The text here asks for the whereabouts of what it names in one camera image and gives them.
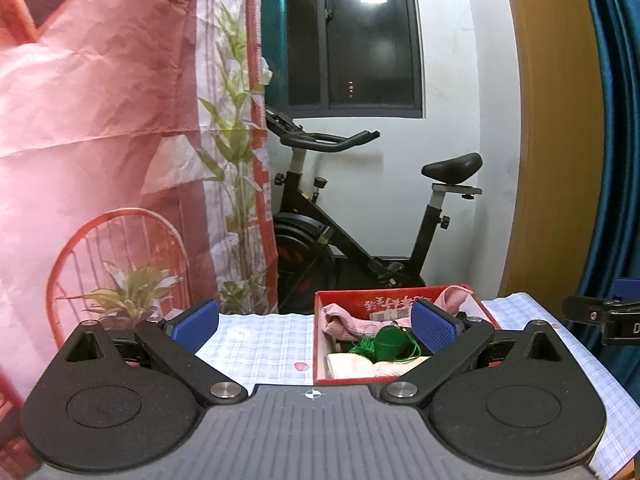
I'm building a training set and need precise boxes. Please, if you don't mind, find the blue checked bed sheet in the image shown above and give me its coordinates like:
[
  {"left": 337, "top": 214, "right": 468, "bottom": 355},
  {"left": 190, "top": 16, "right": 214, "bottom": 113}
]
[{"left": 195, "top": 292, "right": 640, "bottom": 480}]

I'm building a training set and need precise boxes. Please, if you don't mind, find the dark window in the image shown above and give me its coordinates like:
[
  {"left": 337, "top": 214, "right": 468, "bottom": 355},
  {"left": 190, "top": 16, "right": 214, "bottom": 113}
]
[{"left": 260, "top": 0, "right": 426, "bottom": 121}]

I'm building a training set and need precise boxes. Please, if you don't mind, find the blue curtain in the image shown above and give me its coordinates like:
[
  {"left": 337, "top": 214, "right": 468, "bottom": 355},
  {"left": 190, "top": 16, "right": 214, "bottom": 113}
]
[{"left": 575, "top": 0, "right": 640, "bottom": 301}]

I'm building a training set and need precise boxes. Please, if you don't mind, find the floral printed curtain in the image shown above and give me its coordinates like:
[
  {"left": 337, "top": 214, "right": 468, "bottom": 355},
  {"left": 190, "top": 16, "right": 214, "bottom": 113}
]
[{"left": 0, "top": 0, "right": 281, "bottom": 466}]

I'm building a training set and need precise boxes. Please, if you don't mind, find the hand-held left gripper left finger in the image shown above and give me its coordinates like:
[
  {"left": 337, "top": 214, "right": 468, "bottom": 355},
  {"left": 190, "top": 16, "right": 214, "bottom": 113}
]
[{"left": 57, "top": 299, "right": 248, "bottom": 406}]

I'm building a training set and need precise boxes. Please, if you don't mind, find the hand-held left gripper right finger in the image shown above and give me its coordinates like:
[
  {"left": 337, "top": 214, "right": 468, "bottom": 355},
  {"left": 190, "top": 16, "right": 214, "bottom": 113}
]
[{"left": 382, "top": 297, "right": 571, "bottom": 406}]

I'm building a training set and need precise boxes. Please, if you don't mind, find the yellow wooden panel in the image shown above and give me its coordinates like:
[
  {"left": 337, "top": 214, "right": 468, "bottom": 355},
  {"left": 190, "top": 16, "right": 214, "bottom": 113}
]
[{"left": 500, "top": 0, "right": 606, "bottom": 306}]

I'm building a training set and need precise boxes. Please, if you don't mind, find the pink towel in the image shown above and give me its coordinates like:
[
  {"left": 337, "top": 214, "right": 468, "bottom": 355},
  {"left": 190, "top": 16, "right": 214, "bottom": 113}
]
[{"left": 321, "top": 285, "right": 476, "bottom": 348}]

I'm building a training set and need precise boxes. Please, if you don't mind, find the red cardboard box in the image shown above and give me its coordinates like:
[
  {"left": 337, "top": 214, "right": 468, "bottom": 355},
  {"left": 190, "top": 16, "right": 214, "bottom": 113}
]
[{"left": 312, "top": 284, "right": 503, "bottom": 386}]

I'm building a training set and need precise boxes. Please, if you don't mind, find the white towel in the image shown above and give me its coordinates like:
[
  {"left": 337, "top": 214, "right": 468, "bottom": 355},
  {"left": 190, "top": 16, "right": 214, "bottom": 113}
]
[{"left": 326, "top": 352, "right": 433, "bottom": 381}]

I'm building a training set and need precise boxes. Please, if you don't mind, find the black exercise bike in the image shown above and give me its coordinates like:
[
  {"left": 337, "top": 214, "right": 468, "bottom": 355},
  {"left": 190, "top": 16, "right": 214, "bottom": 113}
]
[{"left": 264, "top": 107, "right": 483, "bottom": 313}]

